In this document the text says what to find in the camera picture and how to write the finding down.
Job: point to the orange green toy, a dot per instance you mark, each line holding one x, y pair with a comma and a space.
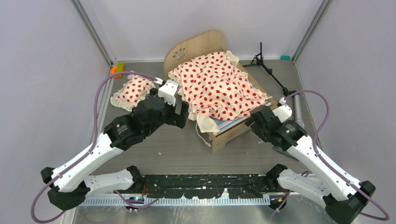
119, 67

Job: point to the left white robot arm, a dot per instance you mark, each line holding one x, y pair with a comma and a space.
73, 182

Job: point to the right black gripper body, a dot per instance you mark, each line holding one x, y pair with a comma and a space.
257, 129

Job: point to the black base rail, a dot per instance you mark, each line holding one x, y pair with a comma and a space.
204, 186

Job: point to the blue striped mattress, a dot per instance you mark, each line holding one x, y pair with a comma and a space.
224, 125

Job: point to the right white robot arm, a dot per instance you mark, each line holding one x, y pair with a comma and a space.
309, 161

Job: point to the wooden pet bed frame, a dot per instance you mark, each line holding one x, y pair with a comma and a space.
202, 44

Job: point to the strawberry print ruffled blanket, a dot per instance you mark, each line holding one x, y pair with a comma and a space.
216, 89

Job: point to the teal small block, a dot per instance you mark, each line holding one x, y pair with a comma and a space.
285, 57

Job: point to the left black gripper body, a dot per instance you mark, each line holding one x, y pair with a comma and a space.
169, 116

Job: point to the strawberry print small pillow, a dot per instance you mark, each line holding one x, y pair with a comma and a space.
134, 90

